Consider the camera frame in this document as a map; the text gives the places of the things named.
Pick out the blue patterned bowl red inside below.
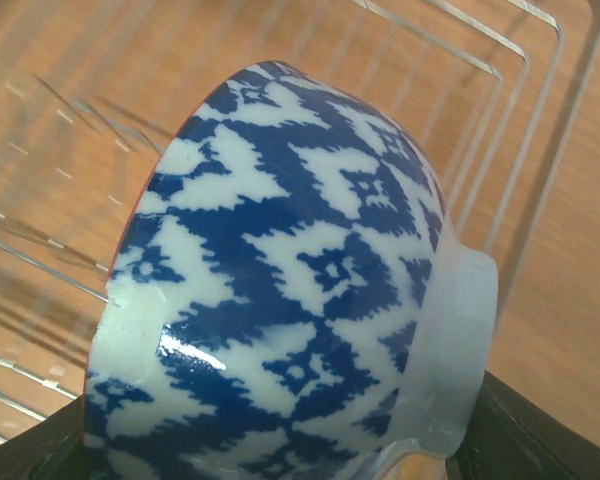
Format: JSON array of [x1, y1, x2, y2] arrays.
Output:
[[82, 61, 498, 479]]

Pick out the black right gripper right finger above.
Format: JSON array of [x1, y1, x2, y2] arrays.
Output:
[[446, 372, 600, 480]]

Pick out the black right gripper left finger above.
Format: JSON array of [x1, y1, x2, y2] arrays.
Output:
[[0, 397, 88, 480]]

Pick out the chrome wire dish rack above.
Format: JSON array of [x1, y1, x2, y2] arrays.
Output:
[[0, 1, 600, 444]]

